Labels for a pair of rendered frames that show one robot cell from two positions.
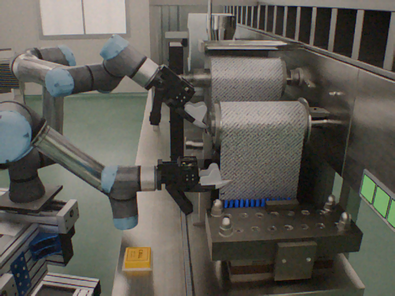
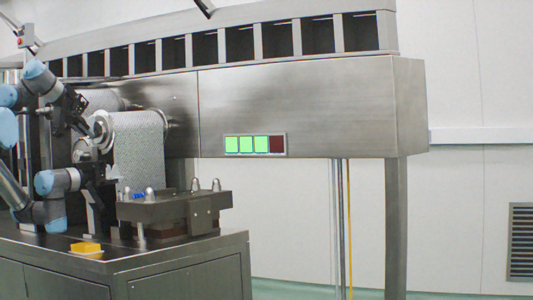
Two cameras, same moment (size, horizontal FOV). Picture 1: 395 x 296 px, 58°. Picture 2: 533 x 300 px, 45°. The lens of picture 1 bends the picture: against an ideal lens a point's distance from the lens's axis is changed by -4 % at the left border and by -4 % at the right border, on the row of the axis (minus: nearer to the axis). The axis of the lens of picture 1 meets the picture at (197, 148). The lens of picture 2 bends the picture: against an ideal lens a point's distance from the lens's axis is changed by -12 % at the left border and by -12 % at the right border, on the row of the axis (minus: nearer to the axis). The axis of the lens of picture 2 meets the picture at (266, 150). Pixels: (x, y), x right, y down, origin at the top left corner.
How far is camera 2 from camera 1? 1.62 m
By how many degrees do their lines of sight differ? 51
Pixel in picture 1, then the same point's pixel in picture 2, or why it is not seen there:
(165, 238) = not seen: hidden behind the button
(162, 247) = not seen: hidden behind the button
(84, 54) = not seen: outside the picture
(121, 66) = (43, 82)
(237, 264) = (164, 228)
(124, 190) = (60, 187)
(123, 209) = (60, 208)
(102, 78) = (24, 96)
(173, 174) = (87, 172)
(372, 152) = (226, 119)
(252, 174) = (135, 170)
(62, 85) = (13, 95)
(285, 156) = (154, 152)
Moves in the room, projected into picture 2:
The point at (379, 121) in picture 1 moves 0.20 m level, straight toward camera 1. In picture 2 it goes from (226, 96) to (246, 94)
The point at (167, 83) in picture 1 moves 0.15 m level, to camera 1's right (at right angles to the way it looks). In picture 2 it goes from (68, 97) to (103, 96)
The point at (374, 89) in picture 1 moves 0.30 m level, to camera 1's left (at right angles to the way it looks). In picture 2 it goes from (216, 78) to (147, 79)
